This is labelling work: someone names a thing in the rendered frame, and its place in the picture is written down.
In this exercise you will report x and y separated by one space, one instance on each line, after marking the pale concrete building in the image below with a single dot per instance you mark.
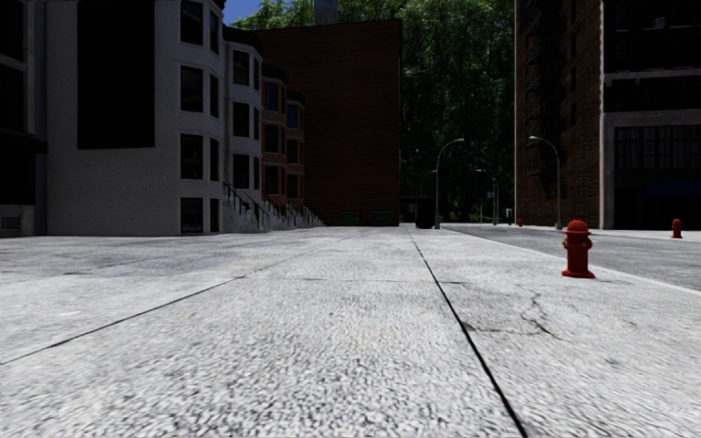
120 180

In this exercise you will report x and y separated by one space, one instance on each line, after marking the dark red brick building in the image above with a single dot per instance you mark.
350 126

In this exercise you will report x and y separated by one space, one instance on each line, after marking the red brick row house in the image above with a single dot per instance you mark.
282 142

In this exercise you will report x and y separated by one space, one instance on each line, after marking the grey street lamp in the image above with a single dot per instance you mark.
494 197
557 180
437 186
423 183

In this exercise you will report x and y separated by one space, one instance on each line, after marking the brown brick building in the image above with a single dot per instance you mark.
602 109

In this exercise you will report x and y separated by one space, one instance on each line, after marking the trees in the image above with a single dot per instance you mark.
454 93

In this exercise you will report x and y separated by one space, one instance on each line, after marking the dark bin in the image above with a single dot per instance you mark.
424 213

